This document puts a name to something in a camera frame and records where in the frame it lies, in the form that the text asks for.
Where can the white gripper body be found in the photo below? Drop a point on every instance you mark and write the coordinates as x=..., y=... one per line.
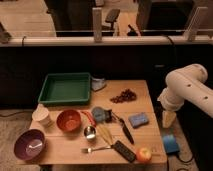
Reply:
x=170, y=101

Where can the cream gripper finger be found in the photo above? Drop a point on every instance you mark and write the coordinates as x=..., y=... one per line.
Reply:
x=168, y=118

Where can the dark red grape bunch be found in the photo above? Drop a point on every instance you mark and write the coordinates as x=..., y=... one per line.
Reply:
x=125, y=96

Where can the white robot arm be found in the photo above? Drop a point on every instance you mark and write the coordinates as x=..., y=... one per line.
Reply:
x=185, y=84

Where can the red bowl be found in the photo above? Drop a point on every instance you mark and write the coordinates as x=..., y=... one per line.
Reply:
x=68, y=120

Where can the purple bowl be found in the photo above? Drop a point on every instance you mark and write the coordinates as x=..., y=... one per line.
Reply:
x=29, y=145

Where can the blue sponge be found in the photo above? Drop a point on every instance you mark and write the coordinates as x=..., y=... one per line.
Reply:
x=138, y=120

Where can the blue box on floor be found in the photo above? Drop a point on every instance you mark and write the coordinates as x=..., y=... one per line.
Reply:
x=170, y=144

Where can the red yellow apple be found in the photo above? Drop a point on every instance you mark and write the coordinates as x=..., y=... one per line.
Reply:
x=143, y=155

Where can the black remote control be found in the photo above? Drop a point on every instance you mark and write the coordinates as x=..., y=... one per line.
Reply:
x=124, y=151

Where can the wooden spatula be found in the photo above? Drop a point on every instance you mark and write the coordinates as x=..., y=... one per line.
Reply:
x=105, y=134

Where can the blue grey round object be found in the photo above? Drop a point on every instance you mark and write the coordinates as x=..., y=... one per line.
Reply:
x=101, y=115

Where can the grey cloth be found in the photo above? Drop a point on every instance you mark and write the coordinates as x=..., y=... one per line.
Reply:
x=98, y=84

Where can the small metal cup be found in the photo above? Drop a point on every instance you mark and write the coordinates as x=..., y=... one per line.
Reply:
x=90, y=132

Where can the silver fork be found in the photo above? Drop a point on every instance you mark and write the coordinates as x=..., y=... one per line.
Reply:
x=90, y=150

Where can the green plastic tray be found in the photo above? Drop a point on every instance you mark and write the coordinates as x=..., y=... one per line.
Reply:
x=66, y=89

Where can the black office chair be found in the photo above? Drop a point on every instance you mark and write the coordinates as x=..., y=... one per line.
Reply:
x=110, y=19

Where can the white paper cup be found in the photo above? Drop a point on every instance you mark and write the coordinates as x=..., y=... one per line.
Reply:
x=41, y=115

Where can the red handled tool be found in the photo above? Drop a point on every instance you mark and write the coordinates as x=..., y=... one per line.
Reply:
x=89, y=116

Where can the white horizontal rail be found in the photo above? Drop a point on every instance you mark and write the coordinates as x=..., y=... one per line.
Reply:
x=105, y=41

